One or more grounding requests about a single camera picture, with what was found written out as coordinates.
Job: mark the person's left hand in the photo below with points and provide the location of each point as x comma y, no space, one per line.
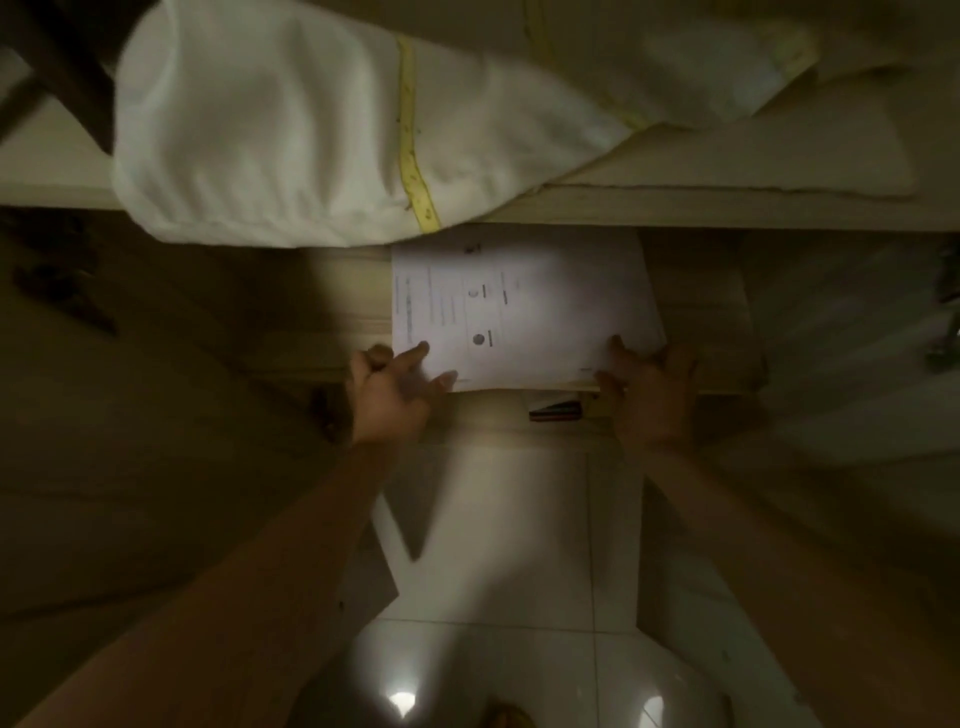
386,401

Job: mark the person's right hand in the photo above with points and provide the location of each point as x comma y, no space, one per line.
652,409

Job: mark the person's left thumb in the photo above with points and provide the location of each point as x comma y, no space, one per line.
442,383

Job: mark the person's right thumb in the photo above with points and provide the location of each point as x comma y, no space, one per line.
618,352

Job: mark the white printed paper sheet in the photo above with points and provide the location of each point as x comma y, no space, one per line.
525,307

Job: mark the person's left forearm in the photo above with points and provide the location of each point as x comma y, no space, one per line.
225,600

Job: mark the person's right forearm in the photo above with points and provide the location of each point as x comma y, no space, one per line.
810,600

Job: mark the small dark red object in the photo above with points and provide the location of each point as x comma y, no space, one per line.
556,411

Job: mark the light wooden shelf board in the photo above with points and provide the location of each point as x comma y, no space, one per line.
330,315

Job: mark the yellow measuring tape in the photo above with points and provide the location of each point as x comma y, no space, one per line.
411,150

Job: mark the beige flat fabric piece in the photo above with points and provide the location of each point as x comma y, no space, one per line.
750,157

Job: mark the white cloth garment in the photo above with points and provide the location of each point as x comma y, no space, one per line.
285,127

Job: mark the dark wooden chair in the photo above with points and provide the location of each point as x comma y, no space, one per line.
67,60

